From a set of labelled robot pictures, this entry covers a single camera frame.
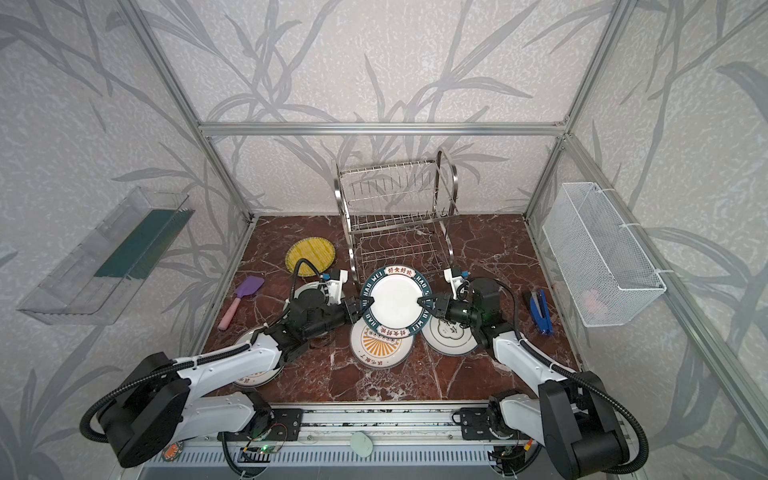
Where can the blue clip tool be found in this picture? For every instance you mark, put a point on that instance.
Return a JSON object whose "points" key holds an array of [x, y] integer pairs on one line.
{"points": [[538, 307]]}

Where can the pale green oval puck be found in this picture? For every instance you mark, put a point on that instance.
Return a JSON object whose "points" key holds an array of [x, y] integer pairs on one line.
{"points": [[361, 445]]}

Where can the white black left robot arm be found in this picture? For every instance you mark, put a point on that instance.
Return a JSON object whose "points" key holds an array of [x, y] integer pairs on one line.
{"points": [[165, 400]]}

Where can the orange sunburst plate centre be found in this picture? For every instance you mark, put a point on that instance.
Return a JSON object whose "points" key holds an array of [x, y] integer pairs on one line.
{"points": [[376, 351]]}

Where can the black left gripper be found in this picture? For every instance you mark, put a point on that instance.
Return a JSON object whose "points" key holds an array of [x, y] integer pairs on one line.
{"points": [[349, 309]]}

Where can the white wire mesh basket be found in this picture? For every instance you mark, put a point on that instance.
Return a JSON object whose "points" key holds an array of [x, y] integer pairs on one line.
{"points": [[608, 274]]}

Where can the purple pink spatula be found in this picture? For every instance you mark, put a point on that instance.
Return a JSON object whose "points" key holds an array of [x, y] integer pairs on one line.
{"points": [[249, 286]]}

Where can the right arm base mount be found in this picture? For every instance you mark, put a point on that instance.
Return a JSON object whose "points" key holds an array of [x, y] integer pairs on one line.
{"points": [[475, 425]]}

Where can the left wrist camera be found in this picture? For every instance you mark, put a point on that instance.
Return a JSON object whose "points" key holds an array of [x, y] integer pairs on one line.
{"points": [[334, 281]]}

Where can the orange sunburst plate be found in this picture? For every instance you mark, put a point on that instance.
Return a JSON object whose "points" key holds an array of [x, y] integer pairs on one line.
{"points": [[257, 379], [376, 351]]}

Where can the white plate green text rim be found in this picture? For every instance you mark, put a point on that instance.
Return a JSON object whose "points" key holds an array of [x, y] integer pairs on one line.
{"points": [[395, 312]]}

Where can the white plate black quatrefoil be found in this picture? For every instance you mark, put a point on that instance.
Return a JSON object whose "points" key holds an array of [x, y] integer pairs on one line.
{"points": [[448, 338]]}

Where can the stainless steel dish rack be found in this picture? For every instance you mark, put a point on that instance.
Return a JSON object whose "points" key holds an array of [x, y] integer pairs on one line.
{"points": [[399, 213]]}

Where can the round orange sticker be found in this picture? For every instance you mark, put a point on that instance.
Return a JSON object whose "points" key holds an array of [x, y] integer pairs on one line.
{"points": [[172, 452]]}

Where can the orange sunburst plate left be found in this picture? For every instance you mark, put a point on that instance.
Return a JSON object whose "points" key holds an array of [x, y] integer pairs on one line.
{"points": [[257, 379]]}

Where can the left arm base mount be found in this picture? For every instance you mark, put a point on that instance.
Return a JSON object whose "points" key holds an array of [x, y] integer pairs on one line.
{"points": [[281, 424]]}

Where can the clear plastic wall shelf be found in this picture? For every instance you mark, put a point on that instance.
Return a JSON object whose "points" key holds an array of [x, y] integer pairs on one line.
{"points": [[97, 280]]}

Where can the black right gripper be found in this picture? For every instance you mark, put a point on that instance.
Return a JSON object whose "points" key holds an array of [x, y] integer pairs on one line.
{"points": [[445, 307]]}

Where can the yellow ribbed plate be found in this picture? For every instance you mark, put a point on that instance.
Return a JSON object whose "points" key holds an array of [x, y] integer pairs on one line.
{"points": [[320, 252]]}

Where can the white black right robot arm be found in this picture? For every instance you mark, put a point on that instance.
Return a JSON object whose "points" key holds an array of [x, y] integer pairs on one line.
{"points": [[583, 428]]}

